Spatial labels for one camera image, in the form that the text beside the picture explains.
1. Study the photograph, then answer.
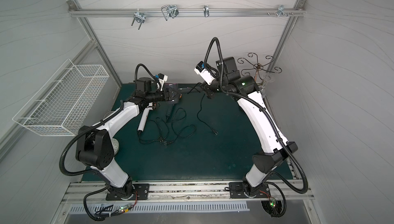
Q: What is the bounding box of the green table mat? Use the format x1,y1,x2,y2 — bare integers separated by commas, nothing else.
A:
81,83,294,182

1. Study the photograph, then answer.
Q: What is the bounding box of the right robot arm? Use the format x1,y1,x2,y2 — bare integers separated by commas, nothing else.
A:
195,37,308,198

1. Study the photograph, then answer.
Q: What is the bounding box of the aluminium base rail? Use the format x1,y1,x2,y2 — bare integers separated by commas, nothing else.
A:
61,180,315,204

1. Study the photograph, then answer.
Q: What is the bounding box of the metal u-bolt bracket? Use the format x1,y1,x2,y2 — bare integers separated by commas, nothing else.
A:
161,5,179,21

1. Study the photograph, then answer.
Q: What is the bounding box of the small metal clamp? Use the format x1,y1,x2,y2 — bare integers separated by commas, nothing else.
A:
203,5,209,18

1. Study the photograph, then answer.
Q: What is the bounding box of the clear wine glass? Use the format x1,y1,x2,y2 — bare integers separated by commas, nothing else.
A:
259,75,274,86

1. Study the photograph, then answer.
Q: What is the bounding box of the green dryer black cord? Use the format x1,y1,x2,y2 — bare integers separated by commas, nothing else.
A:
159,107,198,146

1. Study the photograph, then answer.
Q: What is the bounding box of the metal hook bracket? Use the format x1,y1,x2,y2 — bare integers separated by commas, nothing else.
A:
131,11,146,30

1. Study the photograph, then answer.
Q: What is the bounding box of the metal glass holder stand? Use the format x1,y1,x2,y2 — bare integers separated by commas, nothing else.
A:
237,53,283,85

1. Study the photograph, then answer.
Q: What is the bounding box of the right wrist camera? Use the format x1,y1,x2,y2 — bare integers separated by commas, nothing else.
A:
194,61,218,85

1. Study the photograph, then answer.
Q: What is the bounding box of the white vent strip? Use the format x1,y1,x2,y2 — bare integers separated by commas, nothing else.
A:
69,201,250,214

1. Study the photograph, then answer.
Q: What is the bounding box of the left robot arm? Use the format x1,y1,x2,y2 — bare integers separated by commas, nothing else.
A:
59,74,181,200

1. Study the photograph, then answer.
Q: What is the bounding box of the aluminium top rail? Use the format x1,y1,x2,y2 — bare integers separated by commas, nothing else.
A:
69,7,306,18

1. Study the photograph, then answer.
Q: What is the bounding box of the white hair dryer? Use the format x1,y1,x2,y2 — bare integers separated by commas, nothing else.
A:
137,102,157,134

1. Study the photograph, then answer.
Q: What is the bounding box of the patterned ceramic bowl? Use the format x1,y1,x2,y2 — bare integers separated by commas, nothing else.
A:
111,138,120,155

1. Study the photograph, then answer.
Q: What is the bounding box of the dark green hair dryer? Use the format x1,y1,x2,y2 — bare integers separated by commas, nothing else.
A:
165,104,176,122

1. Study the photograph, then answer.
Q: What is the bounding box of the metal bolt bracket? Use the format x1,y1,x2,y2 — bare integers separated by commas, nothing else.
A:
267,5,294,18

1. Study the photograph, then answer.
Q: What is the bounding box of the white wire basket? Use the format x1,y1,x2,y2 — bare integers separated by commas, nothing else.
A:
12,59,109,136

